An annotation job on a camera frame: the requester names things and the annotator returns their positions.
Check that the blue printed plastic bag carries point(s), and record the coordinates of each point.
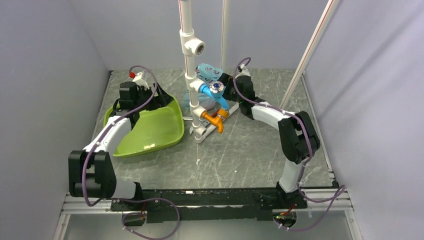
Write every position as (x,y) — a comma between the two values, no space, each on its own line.
(209,75)

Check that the green plastic basin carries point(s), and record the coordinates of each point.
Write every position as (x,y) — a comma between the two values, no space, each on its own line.
(154,131)

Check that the white vertical pipe with fittings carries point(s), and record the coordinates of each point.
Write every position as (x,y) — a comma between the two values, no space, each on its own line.
(191,47)

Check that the white floor pipe frame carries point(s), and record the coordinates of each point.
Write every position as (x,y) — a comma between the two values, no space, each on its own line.
(203,122)

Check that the orange plastic faucet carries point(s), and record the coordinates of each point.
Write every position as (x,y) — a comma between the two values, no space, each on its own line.
(216,120)

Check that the white slanted pipe red stripe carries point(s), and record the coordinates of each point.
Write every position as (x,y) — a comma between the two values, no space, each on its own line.
(318,32)

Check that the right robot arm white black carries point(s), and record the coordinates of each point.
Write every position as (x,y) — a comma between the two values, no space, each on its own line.
(298,137)

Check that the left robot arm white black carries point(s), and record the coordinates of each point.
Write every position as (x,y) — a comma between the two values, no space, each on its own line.
(90,171)

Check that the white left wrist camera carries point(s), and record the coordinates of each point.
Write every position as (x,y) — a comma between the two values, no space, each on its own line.
(139,79)

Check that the thin white rear pipe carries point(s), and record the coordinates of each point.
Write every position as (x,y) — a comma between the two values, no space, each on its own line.
(224,33)

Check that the blue plastic faucet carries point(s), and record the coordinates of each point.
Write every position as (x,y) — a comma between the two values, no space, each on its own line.
(215,90)

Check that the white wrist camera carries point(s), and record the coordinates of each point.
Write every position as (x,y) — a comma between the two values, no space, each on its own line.
(242,70)
(139,79)

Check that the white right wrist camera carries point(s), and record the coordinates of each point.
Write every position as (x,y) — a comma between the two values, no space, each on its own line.
(242,70)

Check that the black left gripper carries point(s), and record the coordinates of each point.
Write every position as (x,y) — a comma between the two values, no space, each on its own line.
(162,100)

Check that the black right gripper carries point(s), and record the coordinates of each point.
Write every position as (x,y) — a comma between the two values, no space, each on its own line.
(229,82)

